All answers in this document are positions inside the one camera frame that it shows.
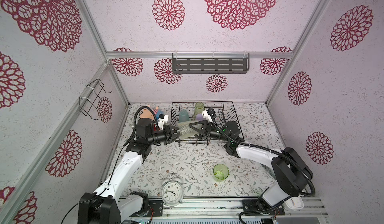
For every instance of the pale yellow-green cup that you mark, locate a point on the pale yellow-green cup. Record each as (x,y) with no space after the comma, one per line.
(185,131)

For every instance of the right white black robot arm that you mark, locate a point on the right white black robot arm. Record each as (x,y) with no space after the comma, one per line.
(293,176)

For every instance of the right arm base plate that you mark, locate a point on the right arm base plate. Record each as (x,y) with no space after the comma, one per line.
(254,207)

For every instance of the grey slotted wall shelf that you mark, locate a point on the grey slotted wall shelf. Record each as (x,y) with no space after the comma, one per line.
(210,65)

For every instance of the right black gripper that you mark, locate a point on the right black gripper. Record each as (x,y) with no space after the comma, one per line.
(206,129)

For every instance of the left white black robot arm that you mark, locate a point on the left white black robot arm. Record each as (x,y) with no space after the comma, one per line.
(104,205)

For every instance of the white square timer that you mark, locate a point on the white square timer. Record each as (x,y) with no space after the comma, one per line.
(294,204)

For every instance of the black wire dish rack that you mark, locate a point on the black wire dish rack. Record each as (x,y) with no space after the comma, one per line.
(225,111)

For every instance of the purple plastic cup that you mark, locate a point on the purple plastic cup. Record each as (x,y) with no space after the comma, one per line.
(199,117)

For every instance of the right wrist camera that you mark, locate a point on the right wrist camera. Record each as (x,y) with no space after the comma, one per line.
(209,115)

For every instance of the tall green translucent cup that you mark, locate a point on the tall green translucent cup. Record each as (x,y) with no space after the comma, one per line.
(199,107)

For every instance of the white twin-bell alarm clock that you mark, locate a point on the white twin-bell alarm clock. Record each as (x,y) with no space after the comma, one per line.
(172,192)

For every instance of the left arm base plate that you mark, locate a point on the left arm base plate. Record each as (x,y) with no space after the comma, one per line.
(151,208)

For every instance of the bright green cup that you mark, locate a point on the bright green cup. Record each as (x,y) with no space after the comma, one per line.
(220,172)

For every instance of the plush doll toy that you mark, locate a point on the plush doll toy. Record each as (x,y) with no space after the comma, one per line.
(148,112)

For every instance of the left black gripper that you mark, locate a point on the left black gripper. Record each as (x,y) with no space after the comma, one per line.
(168,132)

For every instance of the teal translucent cup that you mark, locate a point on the teal translucent cup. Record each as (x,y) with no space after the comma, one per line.
(183,116)

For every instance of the black wire wall holder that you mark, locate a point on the black wire wall holder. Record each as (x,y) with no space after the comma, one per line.
(89,102)

